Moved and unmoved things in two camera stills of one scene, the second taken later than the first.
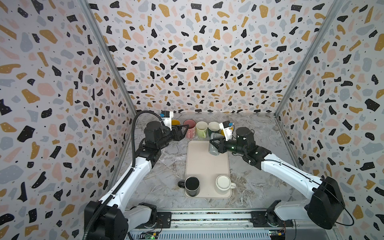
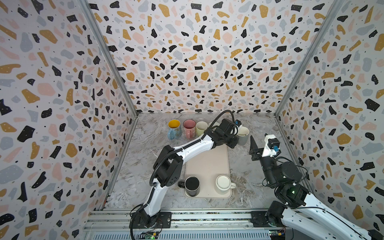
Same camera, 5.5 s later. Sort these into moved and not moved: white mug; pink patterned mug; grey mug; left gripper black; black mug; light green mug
Moved: grey mug; left gripper black
Not moved: white mug; black mug; pink patterned mug; light green mug
